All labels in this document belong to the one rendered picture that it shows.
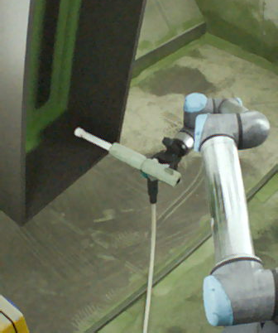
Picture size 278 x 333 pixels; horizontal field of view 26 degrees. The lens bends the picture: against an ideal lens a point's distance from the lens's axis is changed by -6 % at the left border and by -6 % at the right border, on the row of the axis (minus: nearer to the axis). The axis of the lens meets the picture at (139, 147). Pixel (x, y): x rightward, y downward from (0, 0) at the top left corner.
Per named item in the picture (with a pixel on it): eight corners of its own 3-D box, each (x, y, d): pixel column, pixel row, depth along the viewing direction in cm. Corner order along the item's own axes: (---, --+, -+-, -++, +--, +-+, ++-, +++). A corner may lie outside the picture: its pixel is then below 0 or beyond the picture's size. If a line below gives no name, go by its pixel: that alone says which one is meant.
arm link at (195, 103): (210, 90, 253) (208, 113, 262) (182, 91, 253) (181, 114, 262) (213, 105, 247) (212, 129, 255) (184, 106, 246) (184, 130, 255)
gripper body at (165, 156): (170, 179, 250) (186, 161, 257) (170, 163, 244) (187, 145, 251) (153, 171, 254) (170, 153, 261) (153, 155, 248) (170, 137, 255)
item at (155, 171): (181, 209, 250) (182, 170, 234) (174, 218, 247) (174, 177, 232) (85, 161, 272) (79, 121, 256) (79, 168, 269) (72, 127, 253)
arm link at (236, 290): (277, 305, 145) (239, 100, 196) (211, 314, 145) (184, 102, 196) (266, 330, 156) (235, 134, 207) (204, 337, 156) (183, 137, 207)
